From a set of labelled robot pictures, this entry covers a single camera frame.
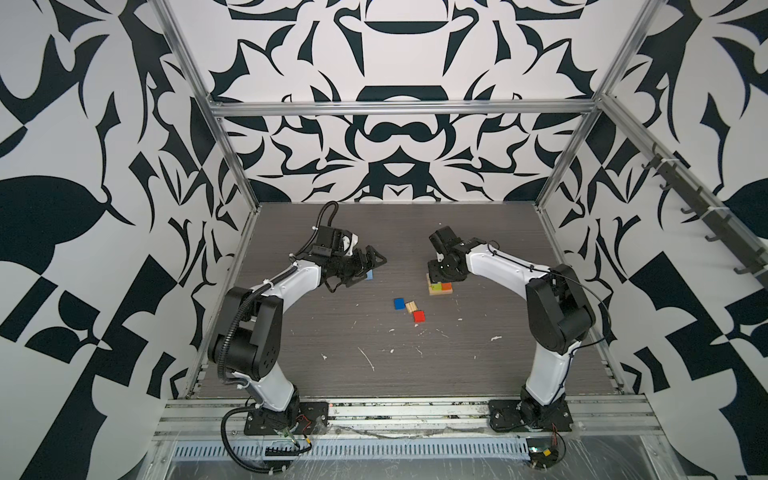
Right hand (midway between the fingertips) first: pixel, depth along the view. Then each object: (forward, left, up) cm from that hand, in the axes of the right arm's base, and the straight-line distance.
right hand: (439, 272), depth 95 cm
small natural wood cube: (-10, +9, -4) cm, 14 cm away
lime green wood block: (-4, +1, -2) cm, 4 cm away
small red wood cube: (-12, +7, -5) cm, 15 cm away
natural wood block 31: (-4, 0, -4) cm, 6 cm away
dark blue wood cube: (-9, +13, -4) cm, 16 cm away
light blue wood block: (+1, +22, -3) cm, 23 cm away
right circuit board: (-46, -19, -7) cm, 50 cm away
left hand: (-1, +18, +8) cm, 20 cm away
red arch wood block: (-3, -1, -3) cm, 4 cm away
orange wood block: (-3, -3, -4) cm, 5 cm away
